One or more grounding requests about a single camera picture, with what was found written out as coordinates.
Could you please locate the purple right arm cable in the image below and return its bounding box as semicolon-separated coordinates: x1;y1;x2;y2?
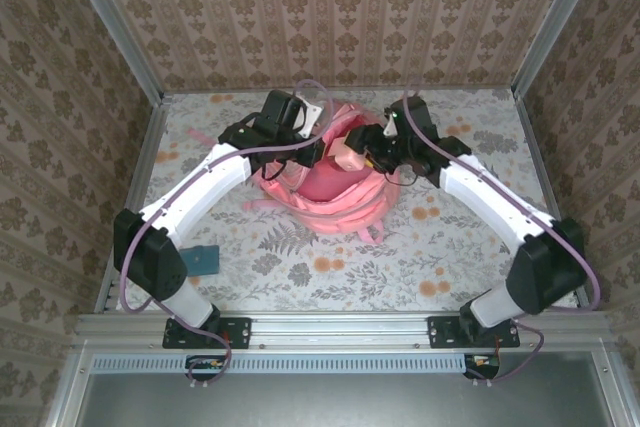
402;85;602;388

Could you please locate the floral table cover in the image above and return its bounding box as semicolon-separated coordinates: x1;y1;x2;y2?
107;89;584;312

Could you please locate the grey metal panel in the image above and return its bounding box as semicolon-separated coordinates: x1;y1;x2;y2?
44;341;640;427

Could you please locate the slotted grey cable duct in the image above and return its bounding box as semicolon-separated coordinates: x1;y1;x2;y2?
92;352;502;375

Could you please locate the aluminium frame bar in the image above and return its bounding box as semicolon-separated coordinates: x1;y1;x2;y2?
162;84;516;96
93;94;172;313
510;89;592;311

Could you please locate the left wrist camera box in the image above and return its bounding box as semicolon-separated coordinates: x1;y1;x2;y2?
293;95;323;139

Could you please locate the aluminium frame post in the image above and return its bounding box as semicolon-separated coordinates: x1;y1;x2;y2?
510;0;612;98
58;0;167;104

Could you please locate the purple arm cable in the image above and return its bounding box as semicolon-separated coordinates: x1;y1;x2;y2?
402;85;602;388
117;79;335;389

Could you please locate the wide aluminium mounting rail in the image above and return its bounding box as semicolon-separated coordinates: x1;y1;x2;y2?
74;310;612;349

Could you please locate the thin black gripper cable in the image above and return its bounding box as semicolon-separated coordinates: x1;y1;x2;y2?
389;169;422;188
259;159;290;182

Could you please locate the teal notebook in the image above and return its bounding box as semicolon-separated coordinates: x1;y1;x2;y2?
180;245;221;277

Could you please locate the pink school backpack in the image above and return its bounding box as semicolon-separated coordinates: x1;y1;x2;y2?
187;100;401;245

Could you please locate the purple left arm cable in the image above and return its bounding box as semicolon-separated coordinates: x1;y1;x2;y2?
117;79;335;389

